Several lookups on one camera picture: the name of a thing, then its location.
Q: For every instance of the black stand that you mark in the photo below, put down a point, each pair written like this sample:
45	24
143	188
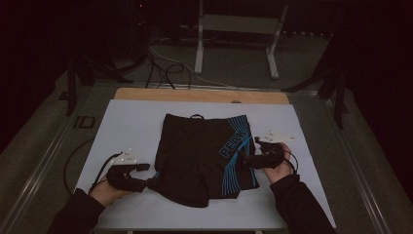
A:
334	84
73	81

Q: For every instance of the person's left hand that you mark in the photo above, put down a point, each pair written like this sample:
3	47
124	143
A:
105	193

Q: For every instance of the white table cover sheet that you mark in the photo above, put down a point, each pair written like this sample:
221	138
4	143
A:
130	130

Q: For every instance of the person's right hand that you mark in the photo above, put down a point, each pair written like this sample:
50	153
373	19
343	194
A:
279	170

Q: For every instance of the black rectangular floor frame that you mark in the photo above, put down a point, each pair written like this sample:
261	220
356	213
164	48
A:
84	122

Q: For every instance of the white metal stand frame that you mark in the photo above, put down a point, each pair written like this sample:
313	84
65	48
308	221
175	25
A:
237	24

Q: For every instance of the wooden table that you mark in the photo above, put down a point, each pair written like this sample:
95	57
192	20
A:
201	96

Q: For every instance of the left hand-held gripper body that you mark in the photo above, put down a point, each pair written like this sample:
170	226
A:
125	172

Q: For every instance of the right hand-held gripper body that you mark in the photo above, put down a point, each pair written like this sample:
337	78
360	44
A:
271	152

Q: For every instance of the black swim shorts blue stripes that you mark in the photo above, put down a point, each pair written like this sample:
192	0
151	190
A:
198	156

